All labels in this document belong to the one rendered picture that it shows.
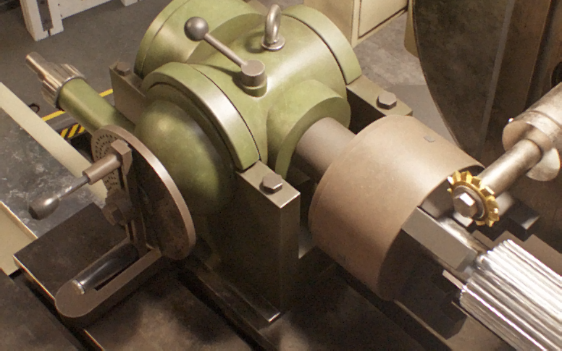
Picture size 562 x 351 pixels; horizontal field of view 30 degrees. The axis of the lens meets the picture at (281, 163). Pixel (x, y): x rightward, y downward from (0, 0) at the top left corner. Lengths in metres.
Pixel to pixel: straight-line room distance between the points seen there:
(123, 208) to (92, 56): 1.51
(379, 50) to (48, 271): 1.92
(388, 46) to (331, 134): 1.98
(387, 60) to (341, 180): 2.03
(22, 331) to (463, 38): 0.68
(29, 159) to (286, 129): 0.81
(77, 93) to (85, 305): 0.27
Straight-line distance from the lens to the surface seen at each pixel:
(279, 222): 1.20
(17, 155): 1.95
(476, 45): 1.33
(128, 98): 1.35
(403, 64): 3.15
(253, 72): 1.22
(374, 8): 1.52
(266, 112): 1.24
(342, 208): 1.15
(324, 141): 1.23
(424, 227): 1.10
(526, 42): 1.26
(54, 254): 1.46
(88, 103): 1.35
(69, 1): 2.83
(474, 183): 1.09
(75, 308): 1.37
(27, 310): 1.41
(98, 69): 2.69
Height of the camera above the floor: 2.15
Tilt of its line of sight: 49 degrees down
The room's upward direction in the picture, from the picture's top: straight up
